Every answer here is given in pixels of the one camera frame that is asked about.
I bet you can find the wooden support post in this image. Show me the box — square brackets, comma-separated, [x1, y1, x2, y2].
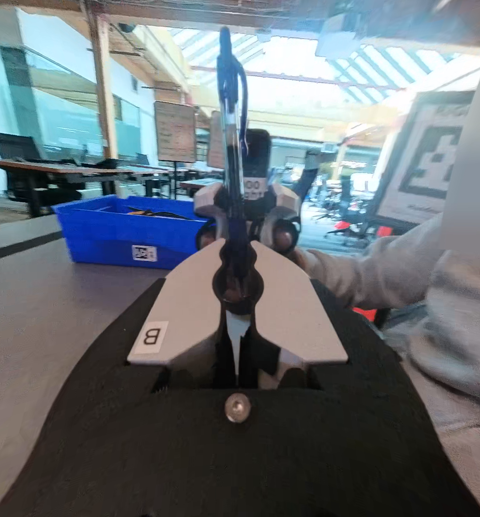
[86, 12, 119, 160]

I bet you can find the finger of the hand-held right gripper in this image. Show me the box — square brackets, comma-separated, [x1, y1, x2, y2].
[193, 182, 227, 241]
[261, 184, 300, 246]

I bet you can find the black cable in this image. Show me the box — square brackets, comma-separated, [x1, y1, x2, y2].
[127, 207, 193, 221]

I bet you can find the whiteboard on stand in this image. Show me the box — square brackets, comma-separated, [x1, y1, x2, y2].
[208, 111, 225, 169]
[154, 101, 197, 199]

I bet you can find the blue retractable pen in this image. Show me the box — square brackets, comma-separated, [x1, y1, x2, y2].
[217, 26, 253, 313]

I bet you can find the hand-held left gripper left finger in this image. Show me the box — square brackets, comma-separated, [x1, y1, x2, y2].
[126, 238, 236, 381]

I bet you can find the white ceiling projector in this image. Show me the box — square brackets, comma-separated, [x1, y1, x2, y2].
[315, 14, 366, 60]

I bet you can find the wooden office desk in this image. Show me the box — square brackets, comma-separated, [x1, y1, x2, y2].
[0, 158, 172, 219]

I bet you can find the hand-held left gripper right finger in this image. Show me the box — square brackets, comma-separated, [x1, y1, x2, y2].
[239, 241, 349, 383]

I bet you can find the person's right hand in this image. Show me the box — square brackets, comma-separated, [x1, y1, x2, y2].
[274, 227, 305, 267]

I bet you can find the framed black white marker poster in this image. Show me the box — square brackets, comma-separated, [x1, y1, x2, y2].
[375, 91, 476, 225]

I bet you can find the black office chair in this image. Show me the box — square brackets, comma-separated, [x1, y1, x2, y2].
[0, 130, 83, 203]

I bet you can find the blue plastic bin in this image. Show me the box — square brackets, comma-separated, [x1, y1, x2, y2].
[52, 195, 215, 270]

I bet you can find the person's grey hoodie torso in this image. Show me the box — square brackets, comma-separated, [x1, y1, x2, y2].
[402, 250, 480, 517]

